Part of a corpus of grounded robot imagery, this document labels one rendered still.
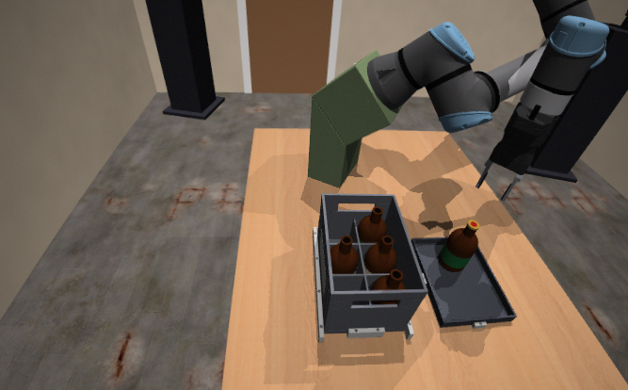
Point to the brown glass bottle with green label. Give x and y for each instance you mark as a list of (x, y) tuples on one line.
[(459, 247)]

